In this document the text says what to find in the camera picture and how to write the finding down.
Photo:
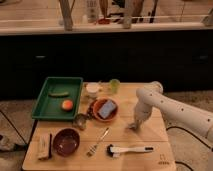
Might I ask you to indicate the green cucumber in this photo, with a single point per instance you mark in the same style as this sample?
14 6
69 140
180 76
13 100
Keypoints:
62 94

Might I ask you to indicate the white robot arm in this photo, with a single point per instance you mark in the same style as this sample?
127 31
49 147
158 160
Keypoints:
151 95

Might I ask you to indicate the small metal cup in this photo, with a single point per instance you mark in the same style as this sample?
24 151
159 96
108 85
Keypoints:
80 121

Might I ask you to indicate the orange bowl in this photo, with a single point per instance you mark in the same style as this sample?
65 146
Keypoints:
97 106

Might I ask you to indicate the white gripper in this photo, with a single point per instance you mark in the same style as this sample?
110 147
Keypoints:
142 112

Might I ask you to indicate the metal fork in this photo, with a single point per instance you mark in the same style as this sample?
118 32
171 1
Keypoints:
94 147

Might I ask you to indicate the white handled brush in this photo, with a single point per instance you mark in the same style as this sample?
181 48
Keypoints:
114 151

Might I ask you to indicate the blue sponge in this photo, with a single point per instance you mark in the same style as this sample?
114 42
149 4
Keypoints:
106 109

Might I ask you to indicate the dark red bowl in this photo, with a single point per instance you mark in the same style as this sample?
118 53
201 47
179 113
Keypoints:
66 142

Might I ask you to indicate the beige folded towel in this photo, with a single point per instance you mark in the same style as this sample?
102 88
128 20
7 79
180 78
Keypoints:
44 146

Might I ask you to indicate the white cup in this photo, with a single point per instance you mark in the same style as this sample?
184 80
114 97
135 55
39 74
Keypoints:
92 89

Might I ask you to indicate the orange fruit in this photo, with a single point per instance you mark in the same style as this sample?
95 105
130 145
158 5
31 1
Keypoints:
67 105

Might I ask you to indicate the green plastic tray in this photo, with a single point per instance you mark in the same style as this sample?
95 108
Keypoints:
49 108

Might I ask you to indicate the green cup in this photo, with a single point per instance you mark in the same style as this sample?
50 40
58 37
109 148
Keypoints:
114 85

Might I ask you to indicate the black cabinet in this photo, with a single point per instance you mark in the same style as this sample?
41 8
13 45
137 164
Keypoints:
180 60

